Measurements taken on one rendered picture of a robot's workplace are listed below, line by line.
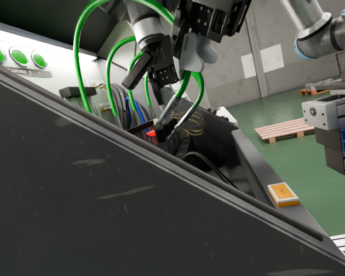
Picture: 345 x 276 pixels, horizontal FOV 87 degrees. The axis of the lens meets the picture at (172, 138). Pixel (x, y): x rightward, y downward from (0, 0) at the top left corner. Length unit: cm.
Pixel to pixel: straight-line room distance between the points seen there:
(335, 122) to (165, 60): 60
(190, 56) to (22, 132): 26
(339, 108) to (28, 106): 81
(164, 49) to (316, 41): 61
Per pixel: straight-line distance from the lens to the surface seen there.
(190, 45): 34
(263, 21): 1036
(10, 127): 28
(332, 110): 81
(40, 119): 25
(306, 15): 92
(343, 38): 91
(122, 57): 96
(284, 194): 36
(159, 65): 50
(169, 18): 40
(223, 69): 958
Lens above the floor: 116
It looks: 11 degrees down
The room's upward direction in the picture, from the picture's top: 17 degrees counter-clockwise
